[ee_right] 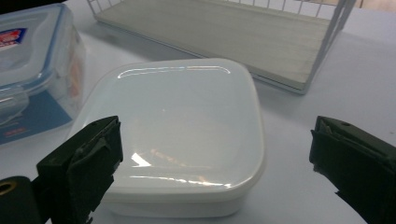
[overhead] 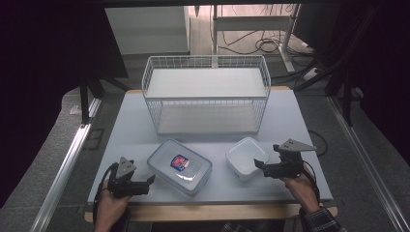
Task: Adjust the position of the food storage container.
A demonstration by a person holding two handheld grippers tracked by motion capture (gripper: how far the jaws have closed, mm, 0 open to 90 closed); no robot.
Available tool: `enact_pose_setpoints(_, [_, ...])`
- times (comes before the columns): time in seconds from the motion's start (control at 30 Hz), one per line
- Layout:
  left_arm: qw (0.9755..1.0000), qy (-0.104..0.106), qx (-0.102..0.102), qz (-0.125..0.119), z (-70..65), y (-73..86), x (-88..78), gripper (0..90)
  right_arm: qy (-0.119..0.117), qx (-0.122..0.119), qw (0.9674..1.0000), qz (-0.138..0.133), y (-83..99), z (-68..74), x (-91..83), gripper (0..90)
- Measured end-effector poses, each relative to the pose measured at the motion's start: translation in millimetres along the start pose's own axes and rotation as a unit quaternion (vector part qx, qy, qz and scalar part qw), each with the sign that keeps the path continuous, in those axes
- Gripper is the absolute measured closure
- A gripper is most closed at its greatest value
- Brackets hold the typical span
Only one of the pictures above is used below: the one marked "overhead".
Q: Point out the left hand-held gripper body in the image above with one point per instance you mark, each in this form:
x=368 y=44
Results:
x=124 y=167

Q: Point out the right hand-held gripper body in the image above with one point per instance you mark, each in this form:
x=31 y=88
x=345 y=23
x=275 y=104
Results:
x=290 y=158

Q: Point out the white square container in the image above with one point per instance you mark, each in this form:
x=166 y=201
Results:
x=245 y=159

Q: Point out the clear lidded food container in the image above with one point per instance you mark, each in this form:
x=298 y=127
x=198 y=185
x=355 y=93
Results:
x=180 y=167

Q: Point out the person's right hand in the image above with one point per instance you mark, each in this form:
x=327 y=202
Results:
x=299 y=190

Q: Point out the person's left hand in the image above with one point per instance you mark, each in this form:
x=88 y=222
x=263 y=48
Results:
x=111 y=206

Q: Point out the person's plaid lap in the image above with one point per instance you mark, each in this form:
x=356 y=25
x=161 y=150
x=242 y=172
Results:
x=238 y=227

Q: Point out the black metal stand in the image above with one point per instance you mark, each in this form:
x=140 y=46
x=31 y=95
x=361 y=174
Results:
x=346 y=96
x=84 y=103

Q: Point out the white power strip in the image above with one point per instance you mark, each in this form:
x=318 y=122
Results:
x=311 y=74

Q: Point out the dark curtain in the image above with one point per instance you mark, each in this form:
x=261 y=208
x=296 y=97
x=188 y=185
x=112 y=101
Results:
x=38 y=64
x=386 y=64

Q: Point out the white cabinet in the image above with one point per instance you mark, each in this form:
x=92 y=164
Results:
x=148 y=30

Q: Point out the aluminium floor rail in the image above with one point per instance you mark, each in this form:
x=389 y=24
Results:
x=367 y=154
x=64 y=174

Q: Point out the white desk frame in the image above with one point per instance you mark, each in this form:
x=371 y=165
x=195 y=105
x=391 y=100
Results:
x=251 y=23

